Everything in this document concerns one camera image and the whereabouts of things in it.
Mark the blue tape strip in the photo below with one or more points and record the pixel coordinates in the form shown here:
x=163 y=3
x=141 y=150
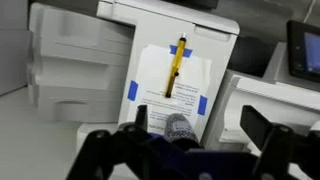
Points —
x=188 y=52
x=132 y=90
x=202 y=105

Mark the yellow pen with white tip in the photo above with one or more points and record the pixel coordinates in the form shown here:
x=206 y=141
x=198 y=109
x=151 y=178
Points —
x=175 y=65

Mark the white shelf unit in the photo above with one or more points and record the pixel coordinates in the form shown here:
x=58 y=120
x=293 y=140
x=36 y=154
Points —
x=76 y=66

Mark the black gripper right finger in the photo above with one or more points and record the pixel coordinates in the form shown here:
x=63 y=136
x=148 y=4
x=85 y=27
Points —
x=283 y=150

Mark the black tablet screen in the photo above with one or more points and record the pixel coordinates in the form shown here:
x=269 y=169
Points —
x=301 y=50

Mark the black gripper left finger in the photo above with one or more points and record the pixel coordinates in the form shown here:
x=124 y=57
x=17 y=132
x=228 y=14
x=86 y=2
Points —
x=110 y=150

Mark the white office printer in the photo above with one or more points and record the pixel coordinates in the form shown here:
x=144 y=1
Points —
x=213 y=36

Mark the white printed paper sheet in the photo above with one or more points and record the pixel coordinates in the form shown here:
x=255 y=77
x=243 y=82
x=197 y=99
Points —
x=153 y=73

